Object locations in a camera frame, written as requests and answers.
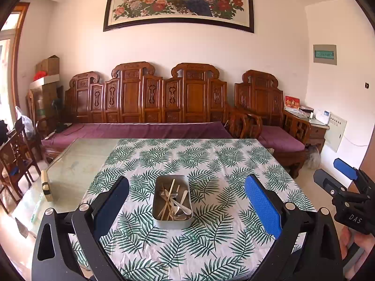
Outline wooden door frame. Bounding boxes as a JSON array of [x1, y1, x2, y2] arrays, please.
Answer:
[[0, 2, 30, 123]]

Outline grey wall panel box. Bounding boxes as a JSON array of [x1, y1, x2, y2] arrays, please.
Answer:
[[313, 44, 337, 66]]

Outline black fan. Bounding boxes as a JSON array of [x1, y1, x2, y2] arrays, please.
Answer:
[[51, 98, 63, 123]]

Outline brown cardboard box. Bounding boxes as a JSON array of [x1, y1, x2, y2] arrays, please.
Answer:
[[36, 55, 60, 77]]

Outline framed peacock flower painting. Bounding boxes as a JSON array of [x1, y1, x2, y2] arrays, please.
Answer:
[[103, 0, 255, 33]]

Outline clear plastic bag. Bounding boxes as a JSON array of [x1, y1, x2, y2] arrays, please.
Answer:
[[15, 105, 34, 137]]

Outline white electrical panel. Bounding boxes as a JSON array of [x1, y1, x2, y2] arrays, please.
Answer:
[[324, 113, 348, 153]]

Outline rectangular metal tray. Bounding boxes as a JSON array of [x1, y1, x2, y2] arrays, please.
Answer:
[[152, 175, 194, 229]]

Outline person's right hand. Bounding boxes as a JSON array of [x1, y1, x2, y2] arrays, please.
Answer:
[[338, 228, 375, 270]]

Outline white wall cable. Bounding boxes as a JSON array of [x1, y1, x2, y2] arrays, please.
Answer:
[[343, 135, 368, 147]]

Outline carved wooden armchair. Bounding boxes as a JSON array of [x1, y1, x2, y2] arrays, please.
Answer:
[[234, 70, 312, 179]]

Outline carved wooden sofa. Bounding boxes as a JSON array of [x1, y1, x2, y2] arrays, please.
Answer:
[[63, 61, 263, 141]]

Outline wooden dining chair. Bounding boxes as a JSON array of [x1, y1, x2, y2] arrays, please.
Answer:
[[0, 118, 41, 211]]

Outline red gift box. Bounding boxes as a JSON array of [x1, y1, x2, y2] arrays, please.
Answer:
[[284, 95, 301, 112]]

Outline wooden side table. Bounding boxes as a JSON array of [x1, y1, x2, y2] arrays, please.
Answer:
[[283, 110, 330, 153]]

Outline leaf print tablecloth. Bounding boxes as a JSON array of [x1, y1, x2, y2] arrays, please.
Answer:
[[69, 138, 317, 281]]

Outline beige box with black band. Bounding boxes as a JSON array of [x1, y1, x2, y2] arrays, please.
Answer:
[[41, 169, 54, 202]]

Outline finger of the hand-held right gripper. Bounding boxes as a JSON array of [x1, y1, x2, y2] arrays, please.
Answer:
[[333, 158, 368, 194], [313, 168, 349, 198]]

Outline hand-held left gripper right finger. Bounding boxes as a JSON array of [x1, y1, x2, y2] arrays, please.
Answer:
[[244, 174, 343, 281]]

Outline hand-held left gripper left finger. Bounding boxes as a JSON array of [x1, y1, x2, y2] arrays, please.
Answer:
[[31, 176, 130, 281]]

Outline grey mop head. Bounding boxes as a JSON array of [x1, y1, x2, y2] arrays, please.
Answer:
[[305, 145, 321, 170]]

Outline flat white box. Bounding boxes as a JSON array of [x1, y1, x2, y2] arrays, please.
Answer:
[[29, 74, 60, 90]]

